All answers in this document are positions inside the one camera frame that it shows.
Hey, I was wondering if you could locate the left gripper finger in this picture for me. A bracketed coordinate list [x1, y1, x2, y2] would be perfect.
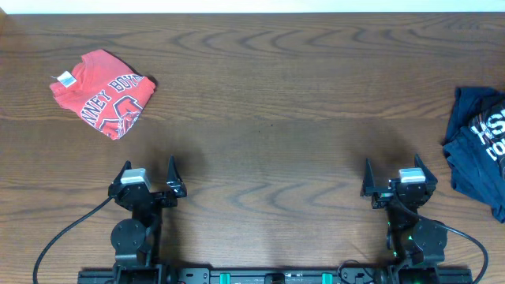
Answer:
[166, 155, 187, 198]
[113, 160, 132, 185]

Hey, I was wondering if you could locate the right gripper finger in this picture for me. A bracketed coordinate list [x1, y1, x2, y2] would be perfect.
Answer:
[414, 154, 438, 185]
[360, 159, 375, 196]

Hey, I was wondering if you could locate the red folded t-shirt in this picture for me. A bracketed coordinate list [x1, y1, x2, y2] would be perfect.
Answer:
[50, 50, 155, 140]

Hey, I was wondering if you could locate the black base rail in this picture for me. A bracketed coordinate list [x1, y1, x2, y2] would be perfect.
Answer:
[77, 267, 473, 284]

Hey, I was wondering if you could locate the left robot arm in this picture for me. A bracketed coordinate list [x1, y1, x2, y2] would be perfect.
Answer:
[108, 156, 187, 284]

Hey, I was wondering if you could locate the navy blue t-shirt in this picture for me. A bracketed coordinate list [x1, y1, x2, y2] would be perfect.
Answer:
[443, 87, 504, 223]

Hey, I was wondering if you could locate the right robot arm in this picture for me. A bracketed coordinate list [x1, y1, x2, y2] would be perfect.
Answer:
[360, 155, 447, 283]

